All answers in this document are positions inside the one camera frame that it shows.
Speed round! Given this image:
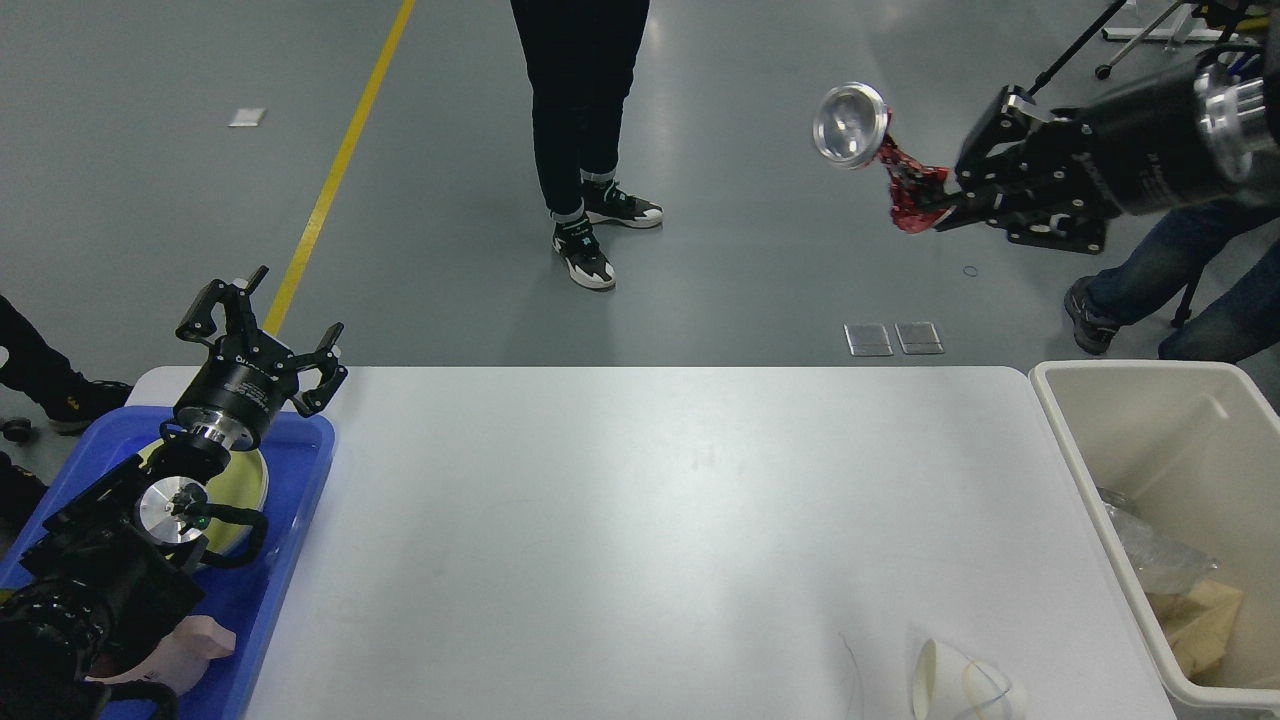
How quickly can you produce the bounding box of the yellow plate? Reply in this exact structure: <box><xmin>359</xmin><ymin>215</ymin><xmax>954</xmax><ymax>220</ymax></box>
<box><xmin>131</xmin><ymin>439</ymin><xmax>269</xmax><ymax>569</ymax></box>

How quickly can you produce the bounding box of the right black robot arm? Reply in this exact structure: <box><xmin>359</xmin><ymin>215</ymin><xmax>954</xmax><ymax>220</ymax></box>
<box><xmin>925</xmin><ymin>8</ymin><xmax>1277</xmax><ymax>254</ymax></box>

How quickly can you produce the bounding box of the metal floor socket plate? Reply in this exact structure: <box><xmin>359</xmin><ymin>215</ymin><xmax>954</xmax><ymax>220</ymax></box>
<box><xmin>844</xmin><ymin>322</ymin><xmax>946</xmax><ymax>357</ymax></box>

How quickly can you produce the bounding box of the blue plastic tray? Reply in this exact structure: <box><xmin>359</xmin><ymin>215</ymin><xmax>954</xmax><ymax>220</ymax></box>
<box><xmin>1</xmin><ymin>406</ymin><xmax>335</xmax><ymax>719</ymax></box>

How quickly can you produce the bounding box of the person with black-white sneakers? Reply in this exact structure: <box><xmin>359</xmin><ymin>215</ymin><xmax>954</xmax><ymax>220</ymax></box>
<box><xmin>509</xmin><ymin>1</ymin><xmax>664</xmax><ymax>291</ymax></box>

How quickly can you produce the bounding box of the aluminium foil container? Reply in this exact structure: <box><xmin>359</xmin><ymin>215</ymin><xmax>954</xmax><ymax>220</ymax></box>
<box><xmin>1096</xmin><ymin>487</ymin><xmax>1220</xmax><ymax>596</ymax></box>

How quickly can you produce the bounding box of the beige plastic bin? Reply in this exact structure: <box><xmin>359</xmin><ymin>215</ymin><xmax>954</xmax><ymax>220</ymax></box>
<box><xmin>1030</xmin><ymin>359</ymin><xmax>1279</xmax><ymax>712</ymax></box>

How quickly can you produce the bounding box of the pink mug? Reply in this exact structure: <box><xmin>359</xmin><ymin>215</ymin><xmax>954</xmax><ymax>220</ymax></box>
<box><xmin>87</xmin><ymin>615</ymin><xmax>237</xmax><ymax>696</ymax></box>

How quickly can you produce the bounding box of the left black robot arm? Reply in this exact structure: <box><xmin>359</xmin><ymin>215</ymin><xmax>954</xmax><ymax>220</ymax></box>
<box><xmin>3</xmin><ymin>266</ymin><xmax>348</xmax><ymax>719</ymax></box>

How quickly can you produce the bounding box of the crushed red can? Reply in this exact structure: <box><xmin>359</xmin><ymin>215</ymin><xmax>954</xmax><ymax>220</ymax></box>
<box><xmin>812</xmin><ymin>82</ymin><xmax>954</xmax><ymax>234</ymax></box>

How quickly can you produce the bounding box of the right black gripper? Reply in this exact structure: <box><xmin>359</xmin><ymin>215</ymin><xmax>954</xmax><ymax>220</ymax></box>
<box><xmin>940</xmin><ymin>55</ymin><xmax>1277</xmax><ymax>255</ymax></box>

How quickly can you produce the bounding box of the brown paper bag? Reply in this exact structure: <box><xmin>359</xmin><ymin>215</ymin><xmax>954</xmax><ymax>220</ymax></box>
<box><xmin>1146</xmin><ymin>579</ymin><xmax>1245</xmax><ymax>679</ymax></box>

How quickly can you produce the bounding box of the white rolling chair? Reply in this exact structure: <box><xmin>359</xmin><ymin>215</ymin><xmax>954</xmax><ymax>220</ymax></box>
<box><xmin>1094</xmin><ymin>1</ymin><xmax>1270</xmax><ymax>79</ymax></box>

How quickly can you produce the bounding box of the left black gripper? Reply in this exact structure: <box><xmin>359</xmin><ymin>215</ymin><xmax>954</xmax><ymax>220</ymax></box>
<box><xmin>173</xmin><ymin>266</ymin><xmax>348</xmax><ymax>451</ymax></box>

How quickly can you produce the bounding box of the black camera tripod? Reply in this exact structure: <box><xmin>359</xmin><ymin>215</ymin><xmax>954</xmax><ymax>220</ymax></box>
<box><xmin>1027</xmin><ymin>0</ymin><xmax>1126</xmax><ymax>97</ymax></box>

